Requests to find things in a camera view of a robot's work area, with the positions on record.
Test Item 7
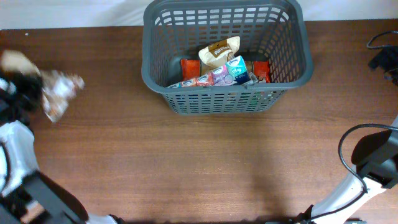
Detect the red biscuit packet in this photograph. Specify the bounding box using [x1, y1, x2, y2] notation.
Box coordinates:
[180, 59, 271, 83]

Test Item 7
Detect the beige snack wrapper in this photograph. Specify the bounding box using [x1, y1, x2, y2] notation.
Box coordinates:
[1, 50, 85, 123]

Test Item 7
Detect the grey plastic basket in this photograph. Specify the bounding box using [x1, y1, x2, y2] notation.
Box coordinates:
[142, 0, 313, 115]

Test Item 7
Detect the Kleenex tissue multipack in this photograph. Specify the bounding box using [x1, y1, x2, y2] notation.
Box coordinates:
[168, 56, 257, 88]

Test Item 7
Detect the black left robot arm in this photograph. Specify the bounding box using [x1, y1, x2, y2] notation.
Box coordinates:
[1, 73, 123, 224]

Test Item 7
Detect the black cable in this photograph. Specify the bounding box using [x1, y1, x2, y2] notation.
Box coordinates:
[307, 123, 398, 222]

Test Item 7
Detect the beige snack bag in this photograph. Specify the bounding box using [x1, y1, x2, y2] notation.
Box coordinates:
[198, 36, 241, 68]

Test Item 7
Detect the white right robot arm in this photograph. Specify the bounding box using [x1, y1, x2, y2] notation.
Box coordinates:
[295, 119, 397, 223]

